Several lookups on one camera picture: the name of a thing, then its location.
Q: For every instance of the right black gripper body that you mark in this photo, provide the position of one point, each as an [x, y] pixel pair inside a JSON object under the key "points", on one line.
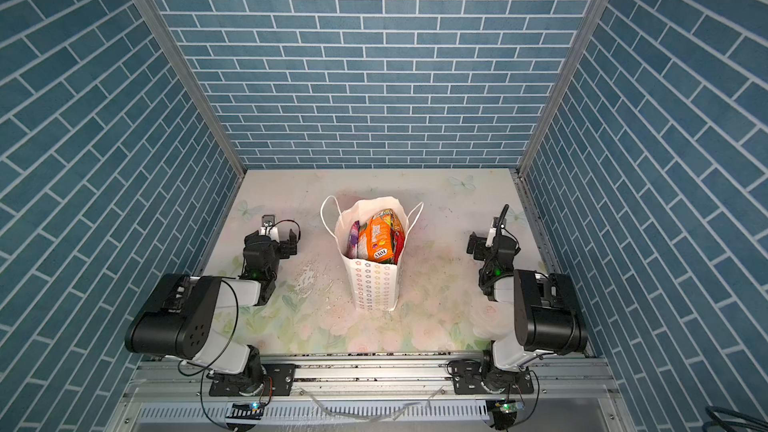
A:
{"points": [[477, 244]]}

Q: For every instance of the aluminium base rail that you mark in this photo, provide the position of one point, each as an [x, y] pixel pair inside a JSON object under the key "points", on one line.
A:
{"points": [[380, 392]]}

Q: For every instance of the purple Fox's raspberry candy bag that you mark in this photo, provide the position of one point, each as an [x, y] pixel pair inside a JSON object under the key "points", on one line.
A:
{"points": [[353, 240]]}

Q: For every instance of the red snack packet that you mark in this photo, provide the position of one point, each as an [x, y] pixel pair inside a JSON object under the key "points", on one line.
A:
{"points": [[398, 245]]}

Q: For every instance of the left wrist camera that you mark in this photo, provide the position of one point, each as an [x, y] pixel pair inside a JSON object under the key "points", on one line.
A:
{"points": [[269, 228]]}

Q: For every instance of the white patterned paper bag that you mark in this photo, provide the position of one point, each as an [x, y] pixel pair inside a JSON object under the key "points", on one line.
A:
{"points": [[374, 286]]}

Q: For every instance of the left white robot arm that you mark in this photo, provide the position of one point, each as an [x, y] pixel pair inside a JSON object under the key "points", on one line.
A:
{"points": [[177, 320]]}

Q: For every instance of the orange Fox's fruits candy bag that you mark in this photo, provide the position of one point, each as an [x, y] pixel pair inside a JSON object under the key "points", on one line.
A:
{"points": [[376, 237]]}

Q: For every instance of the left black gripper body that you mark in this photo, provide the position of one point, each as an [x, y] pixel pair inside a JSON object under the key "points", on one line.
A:
{"points": [[287, 243]]}

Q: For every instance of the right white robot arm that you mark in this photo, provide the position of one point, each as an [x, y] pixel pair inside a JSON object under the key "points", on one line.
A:
{"points": [[546, 314]]}

